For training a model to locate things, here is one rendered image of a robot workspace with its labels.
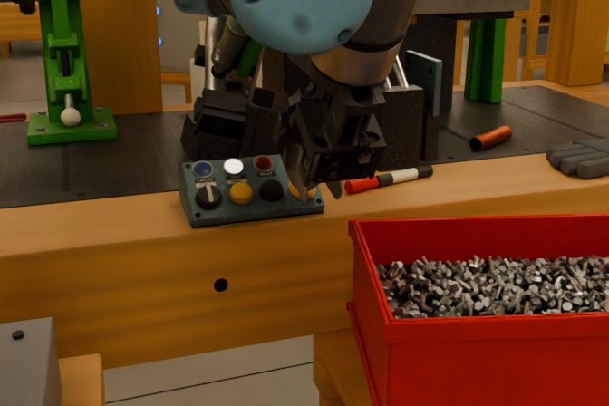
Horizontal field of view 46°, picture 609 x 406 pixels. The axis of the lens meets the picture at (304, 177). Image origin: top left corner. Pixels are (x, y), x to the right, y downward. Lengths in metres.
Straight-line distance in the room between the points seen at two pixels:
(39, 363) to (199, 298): 0.29
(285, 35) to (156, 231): 0.44
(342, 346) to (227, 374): 1.41
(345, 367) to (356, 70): 0.29
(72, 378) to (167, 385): 1.49
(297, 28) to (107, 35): 0.96
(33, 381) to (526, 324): 0.36
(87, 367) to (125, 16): 0.79
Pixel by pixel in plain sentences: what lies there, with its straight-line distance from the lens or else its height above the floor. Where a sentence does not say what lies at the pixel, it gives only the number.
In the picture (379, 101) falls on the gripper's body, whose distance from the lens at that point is 0.62.
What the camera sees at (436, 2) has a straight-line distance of 0.87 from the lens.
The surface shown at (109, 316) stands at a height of 0.82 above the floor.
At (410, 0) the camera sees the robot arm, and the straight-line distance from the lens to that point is 0.57.
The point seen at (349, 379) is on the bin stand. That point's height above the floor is 0.80.
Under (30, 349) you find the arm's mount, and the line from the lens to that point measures 0.57.
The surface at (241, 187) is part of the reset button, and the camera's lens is 0.79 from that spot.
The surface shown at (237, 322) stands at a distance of 0.83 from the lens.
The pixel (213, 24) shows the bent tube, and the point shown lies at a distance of 1.10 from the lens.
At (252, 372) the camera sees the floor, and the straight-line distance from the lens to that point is 2.16.
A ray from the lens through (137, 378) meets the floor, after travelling 2.18.
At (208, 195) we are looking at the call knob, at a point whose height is 0.93.
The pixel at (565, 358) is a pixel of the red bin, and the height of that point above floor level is 0.88.
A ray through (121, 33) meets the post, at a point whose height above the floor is 1.03.
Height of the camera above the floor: 1.20
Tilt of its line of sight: 19 degrees down
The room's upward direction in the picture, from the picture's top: straight up
